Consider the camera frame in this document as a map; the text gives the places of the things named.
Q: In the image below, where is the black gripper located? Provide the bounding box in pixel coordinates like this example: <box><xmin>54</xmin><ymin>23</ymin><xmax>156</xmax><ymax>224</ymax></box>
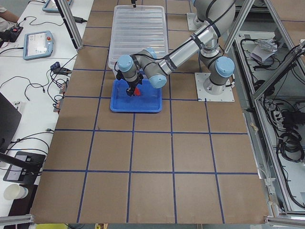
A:
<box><xmin>116</xmin><ymin>70</ymin><xmax>143</xmax><ymax>96</ymax></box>

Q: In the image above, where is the red block from tray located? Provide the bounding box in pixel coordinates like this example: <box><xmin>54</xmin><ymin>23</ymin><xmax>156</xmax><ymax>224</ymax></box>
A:
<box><xmin>134</xmin><ymin>88</ymin><xmax>141</xmax><ymax>96</ymax></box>

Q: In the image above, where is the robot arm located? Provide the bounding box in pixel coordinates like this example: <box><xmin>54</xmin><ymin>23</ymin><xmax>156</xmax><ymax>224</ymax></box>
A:
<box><xmin>116</xmin><ymin>0</ymin><xmax>235</xmax><ymax>96</ymax></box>

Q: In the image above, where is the clear plastic storage box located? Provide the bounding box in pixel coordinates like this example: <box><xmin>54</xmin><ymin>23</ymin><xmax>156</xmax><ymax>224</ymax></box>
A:
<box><xmin>108</xmin><ymin>4</ymin><xmax>169</xmax><ymax>70</ymax></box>

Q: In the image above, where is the blue plastic tray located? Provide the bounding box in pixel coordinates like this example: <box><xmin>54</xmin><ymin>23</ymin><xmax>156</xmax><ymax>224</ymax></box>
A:
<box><xmin>110</xmin><ymin>79</ymin><xmax>162</xmax><ymax>113</ymax></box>

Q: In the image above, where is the black power adapter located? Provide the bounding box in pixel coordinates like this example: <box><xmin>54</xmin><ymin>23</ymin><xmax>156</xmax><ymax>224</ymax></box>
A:
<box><xmin>73</xmin><ymin>16</ymin><xmax>87</xmax><ymax>23</ymax></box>

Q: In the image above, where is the teach pendant tablet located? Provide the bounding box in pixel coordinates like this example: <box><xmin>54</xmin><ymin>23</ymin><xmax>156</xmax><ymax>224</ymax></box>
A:
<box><xmin>42</xmin><ymin>0</ymin><xmax>74</xmax><ymax>13</ymax></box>
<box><xmin>23</xmin><ymin>31</ymin><xmax>53</xmax><ymax>61</ymax></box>

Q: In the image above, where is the black monitor stand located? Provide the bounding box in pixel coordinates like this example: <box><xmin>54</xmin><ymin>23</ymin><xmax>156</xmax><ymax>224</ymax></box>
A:
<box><xmin>0</xmin><ymin>151</ymin><xmax>46</xmax><ymax>184</ymax></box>

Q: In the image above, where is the white paper cup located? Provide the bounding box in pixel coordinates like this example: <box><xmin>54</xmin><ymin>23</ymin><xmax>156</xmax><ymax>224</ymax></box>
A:
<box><xmin>3</xmin><ymin>184</ymin><xmax>29</xmax><ymax>200</ymax></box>

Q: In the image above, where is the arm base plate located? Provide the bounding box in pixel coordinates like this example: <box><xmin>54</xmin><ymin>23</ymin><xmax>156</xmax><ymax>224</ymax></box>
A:
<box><xmin>186</xmin><ymin>13</ymin><xmax>202</xmax><ymax>31</ymax></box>
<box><xmin>194</xmin><ymin>73</ymin><xmax>235</xmax><ymax>103</ymax></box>

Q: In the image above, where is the aluminium frame post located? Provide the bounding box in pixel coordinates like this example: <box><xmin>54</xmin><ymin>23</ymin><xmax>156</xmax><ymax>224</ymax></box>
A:
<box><xmin>55</xmin><ymin>0</ymin><xmax>83</xmax><ymax>50</ymax></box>

